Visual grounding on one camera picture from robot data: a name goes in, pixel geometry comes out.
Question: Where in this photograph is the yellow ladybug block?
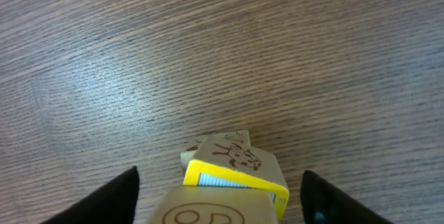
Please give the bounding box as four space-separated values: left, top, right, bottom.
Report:
183 139 289 221

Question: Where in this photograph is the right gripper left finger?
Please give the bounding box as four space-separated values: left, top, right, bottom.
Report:
43 166 139 224

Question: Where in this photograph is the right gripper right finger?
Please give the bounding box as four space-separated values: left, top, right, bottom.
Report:
300 170 393 224

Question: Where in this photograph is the green O block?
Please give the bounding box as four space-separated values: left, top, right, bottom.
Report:
180 130 250 173

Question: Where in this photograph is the red I block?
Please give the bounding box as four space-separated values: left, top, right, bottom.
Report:
147 186 278 224

